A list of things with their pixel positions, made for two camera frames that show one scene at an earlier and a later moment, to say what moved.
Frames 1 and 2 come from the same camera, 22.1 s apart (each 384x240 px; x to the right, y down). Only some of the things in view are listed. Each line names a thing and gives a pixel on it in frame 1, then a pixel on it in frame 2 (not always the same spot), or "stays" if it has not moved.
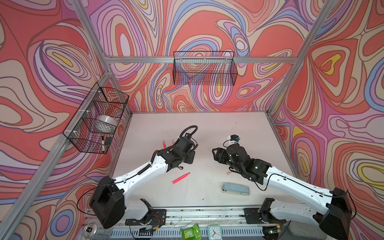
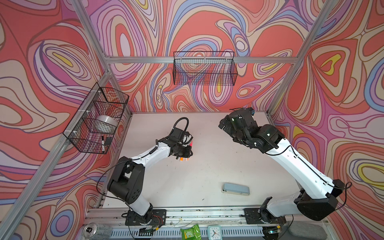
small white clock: [214, 232] stays
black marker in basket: [103, 144] stays
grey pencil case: [230, 188] stays
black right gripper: [220, 155] -> [227, 124]
